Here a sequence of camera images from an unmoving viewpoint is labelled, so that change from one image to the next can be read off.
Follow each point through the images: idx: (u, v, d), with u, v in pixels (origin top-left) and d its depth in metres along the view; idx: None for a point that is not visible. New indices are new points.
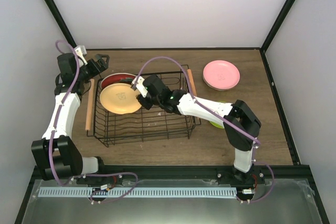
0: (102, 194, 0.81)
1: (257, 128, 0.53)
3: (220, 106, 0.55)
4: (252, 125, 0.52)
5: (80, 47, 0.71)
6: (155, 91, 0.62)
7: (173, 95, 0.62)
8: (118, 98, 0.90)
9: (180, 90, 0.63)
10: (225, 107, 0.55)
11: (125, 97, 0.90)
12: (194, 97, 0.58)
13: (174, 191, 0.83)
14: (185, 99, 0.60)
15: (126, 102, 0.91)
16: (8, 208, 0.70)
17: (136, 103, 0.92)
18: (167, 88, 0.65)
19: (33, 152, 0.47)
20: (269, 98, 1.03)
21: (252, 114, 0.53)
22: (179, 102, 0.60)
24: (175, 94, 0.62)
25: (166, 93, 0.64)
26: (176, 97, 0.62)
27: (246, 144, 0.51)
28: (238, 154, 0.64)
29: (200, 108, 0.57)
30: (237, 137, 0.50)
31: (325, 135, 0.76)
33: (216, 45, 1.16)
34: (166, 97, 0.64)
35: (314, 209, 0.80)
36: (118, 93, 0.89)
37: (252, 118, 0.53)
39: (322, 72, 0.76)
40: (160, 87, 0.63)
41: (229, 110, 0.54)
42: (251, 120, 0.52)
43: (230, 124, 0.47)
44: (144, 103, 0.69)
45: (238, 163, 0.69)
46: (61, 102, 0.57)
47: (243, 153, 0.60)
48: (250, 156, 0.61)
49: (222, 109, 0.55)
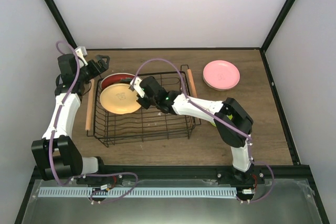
0: (102, 194, 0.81)
1: (249, 125, 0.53)
3: (211, 104, 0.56)
4: (243, 122, 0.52)
5: (81, 48, 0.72)
6: (151, 93, 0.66)
7: (169, 96, 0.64)
8: (118, 98, 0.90)
9: (175, 91, 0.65)
10: (216, 104, 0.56)
11: (125, 97, 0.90)
12: (187, 97, 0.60)
13: (174, 191, 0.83)
14: (179, 99, 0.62)
15: (126, 102, 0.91)
16: (8, 208, 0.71)
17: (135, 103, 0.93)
18: (164, 90, 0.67)
19: (33, 152, 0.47)
20: (269, 98, 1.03)
21: (244, 110, 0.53)
22: (174, 102, 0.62)
24: (170, 94, 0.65)
25: (163, 94, 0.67)
26: (171, 98, 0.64)
27: (238, 140, 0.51)
28: (236, 153, 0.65)
29: (193, 107, 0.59)
30: (228, 133, 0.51)
31: (325, 135, 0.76)
33: (216, 46, 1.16)
34: (161, 98, 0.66)
35: (314, 209, 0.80)
36: (118, 93, 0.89)
37: (243, 115, 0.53)
39: (322, 72, 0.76)
40: (156, 89, 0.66)
41: (220, 107, 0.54)
42: (243, 117, 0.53)
43: (221, 120, 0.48)
44: (142, 103, 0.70)
45: (237, 161, 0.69)
46: (62, 102, 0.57)
47: (239, 151, 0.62)
48: (247, 155, 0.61)
49: (213, 107, 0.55)
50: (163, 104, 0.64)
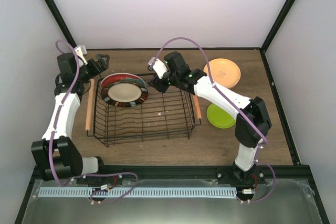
0: (102, 194, 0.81)
1: (266, 128, 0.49)
3: (239, 97, 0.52)
4: (262, 125, 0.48)
5: (81, 47, 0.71)
6: (175, 67, 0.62)
7: (192, 74, 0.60)
8: (218, 75, 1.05)
9: (200, 71, 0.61)
10: (244, 100, 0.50)
11: (223, 74, 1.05)
12: (213, 82, 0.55)
13: (174, 191, 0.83)
14: (203, 83, 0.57)
15: (219, 79, 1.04)
16: (9, 208, 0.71)
17: (225, 82, 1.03)
18: (187, 68, 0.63)
19: (32, 153, 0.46)
20: (275, 103, 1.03)
21: (266, 114, 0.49)
22: (198, 82, 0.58)
24: (195, 73, 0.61)
25: (186, 74, 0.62)
26: (195, 77, 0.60)
27: (252, 140, 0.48)
28: (242, 152, 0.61)
29: (217, 95, 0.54)
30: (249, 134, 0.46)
31: (326, 135, 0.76)
33: (216, 45, 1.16)
34: (183, 76, 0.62)
35: (314, 209, 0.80)
36: (218, 73, 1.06)
37: (265, 118, 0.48)
39: (322, 71, 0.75)
40: (180, 65, 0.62)
41: (245, 104, 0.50)
42: (264, 119, 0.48)
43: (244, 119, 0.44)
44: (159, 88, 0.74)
45: (240, 161, 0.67)
46: (61, 102, 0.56)
47: (246, 150, 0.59)
48: (253, 154, 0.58)
49: (239, 102, 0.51)
50: (185, 81, 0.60)
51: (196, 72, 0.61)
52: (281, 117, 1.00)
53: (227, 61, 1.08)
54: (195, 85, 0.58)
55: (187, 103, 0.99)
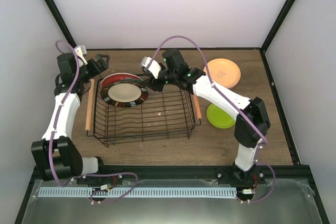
0: (102, 194, 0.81)
1: (265, 128, 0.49)
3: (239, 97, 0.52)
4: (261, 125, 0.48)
5: (81, 47, 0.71)
6: (173, 65, 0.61)
7: (191, 73, 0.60)
8: (218, 76, 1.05)
9: (199, 70, 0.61)
10: (244, 100, 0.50)
11: (223, 74, 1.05)
12: (212, 82, 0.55)
13: (174, 191, 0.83)
14: (202, 82, 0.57)
15: (219, 79, 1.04)
16: (9, 208, 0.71)
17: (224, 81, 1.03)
18: (186, 66, 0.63)
19: (32, 153, 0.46)
20: (275, 103, 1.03)
21: (266, 114, 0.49)
22: (197, 82, 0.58)
24: (194, 72, 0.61)
25: (185, 73, 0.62)
26: (193, 76, 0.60)
27: (251, 140, 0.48)
28: (242, 152, 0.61)
29: (217, 95, 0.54)
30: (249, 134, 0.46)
31: (326, 135, 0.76)
33: (216, 46, 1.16)
34: (182, 74, 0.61)
35: (314, 209, 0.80)
36: (218, 73, 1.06)
37: (264, 118, 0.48)
39: (322, 71, 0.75)
40: (179, 62, 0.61)
41: (244, 105, 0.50)
42: (264, 120, 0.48)
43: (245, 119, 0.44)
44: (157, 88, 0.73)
45: (240, 161, 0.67)
46: (61, 102, 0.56)
47: (246, 151, 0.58)
48: (253, 154, 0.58)
49: (239, 102, 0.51)
50: (183, 80, 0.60)
51: (195, 71, 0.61)
52: (281, 117, 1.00)
53: (227, 61, 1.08)
54: (194, 85, 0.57)
55: (187, 103, 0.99)
